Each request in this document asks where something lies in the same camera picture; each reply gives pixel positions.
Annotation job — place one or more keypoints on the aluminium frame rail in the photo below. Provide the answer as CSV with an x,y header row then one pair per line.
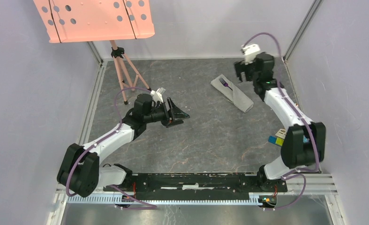
x,y
309,184

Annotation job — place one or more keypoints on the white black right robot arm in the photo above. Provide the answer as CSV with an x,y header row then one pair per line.
x,y
303,146

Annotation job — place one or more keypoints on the purple metal fork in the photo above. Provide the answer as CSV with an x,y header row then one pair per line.
x,y
225,84

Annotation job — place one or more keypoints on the white lattice toy piece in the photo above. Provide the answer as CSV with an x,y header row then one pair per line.
x,y
281,133

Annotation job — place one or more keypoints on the pink music stand tripod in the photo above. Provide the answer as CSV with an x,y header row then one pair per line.
x,y
69,21

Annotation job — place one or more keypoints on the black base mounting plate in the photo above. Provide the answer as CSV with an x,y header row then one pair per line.
x,y
199,186

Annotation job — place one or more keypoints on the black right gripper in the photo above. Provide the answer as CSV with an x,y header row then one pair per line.
x,y
240,66

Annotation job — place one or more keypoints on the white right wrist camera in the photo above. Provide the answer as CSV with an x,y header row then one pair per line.
x,y
250,52

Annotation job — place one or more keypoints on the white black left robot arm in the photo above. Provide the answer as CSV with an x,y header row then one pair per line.
x,y
81,171

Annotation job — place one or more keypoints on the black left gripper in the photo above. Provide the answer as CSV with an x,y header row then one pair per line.
x,y
177,114

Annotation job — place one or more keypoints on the grey cloth napkin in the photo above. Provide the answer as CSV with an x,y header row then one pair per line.
x,y
237,97

